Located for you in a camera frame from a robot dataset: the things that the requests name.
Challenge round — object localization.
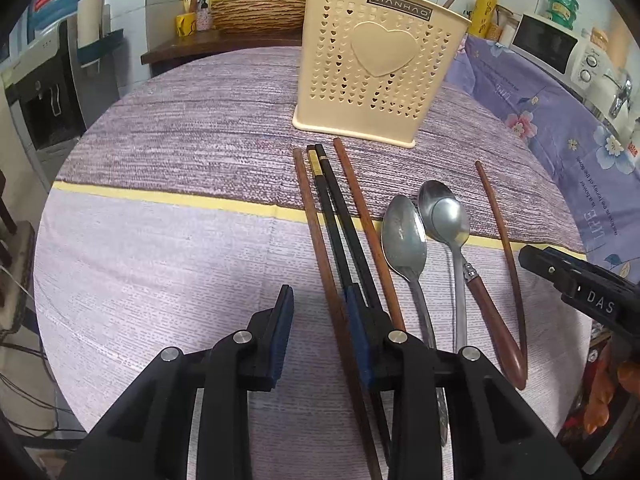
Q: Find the white appliance with knobs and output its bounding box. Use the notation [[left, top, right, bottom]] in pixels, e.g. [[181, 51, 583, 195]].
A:
[[565, 35, 621, 121]]

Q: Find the stack of green bowls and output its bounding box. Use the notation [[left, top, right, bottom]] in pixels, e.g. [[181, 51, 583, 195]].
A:
[[544, 0, 581, 31]]

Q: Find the white microwave oven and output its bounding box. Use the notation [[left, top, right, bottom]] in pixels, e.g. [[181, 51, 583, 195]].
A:
[[509, 12, 582, 76]]

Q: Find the grey water dispenser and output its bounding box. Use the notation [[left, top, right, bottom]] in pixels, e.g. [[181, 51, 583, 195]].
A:
[[2, 20, 86, 153]]

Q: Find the woven pattern wash basin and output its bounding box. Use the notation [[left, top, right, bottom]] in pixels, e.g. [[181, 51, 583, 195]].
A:
[[210, 0, 306, 36]]

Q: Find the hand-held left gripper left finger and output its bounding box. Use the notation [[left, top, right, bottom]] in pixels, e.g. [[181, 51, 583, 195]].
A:
[[60, 284, 295, 480]]

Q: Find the yellow wrap roll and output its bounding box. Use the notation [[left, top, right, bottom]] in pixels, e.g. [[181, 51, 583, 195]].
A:
[[471, 0, 501, 39]]

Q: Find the purple floral cloth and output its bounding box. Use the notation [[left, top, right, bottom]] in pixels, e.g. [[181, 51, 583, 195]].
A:
[[444, 34, 640, 283]]

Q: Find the chrome tap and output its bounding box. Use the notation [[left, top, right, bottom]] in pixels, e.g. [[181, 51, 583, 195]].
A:
[[604, 71, 635, 117]]

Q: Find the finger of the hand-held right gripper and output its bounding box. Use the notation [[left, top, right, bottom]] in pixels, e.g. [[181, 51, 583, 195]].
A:
[[518, 244, 589, 287]]

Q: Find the cream plastic utensil holder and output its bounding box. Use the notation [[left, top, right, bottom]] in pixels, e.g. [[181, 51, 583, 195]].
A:
[[292, 0, 472, 149]]

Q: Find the dark wooden counter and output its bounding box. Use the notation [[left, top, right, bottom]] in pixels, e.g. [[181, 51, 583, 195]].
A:
[[141, 29, 304, 79]]

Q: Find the matte handle steel spoon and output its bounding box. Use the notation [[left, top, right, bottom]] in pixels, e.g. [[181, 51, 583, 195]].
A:
[[429, 198, 472, 353]]

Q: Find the plain steel spoon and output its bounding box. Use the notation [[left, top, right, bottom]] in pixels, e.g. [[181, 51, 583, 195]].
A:
[[381, 194, 448, 448]]

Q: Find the wooden handle steel spoon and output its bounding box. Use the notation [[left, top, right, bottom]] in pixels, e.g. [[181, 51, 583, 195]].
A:
[[417, 180, 529, 392]]

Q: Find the white paper cup tube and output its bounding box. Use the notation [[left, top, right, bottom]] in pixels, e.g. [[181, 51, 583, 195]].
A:
[[77, 0, 107, 42]]

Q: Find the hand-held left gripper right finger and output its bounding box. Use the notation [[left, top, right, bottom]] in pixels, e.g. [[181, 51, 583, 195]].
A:
[[346, 284, 583, 480]]

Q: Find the black chopstick gold band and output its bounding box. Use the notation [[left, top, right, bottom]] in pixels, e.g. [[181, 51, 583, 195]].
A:
[[306, 145, 393, 468], [314, 143, 383, 313]]

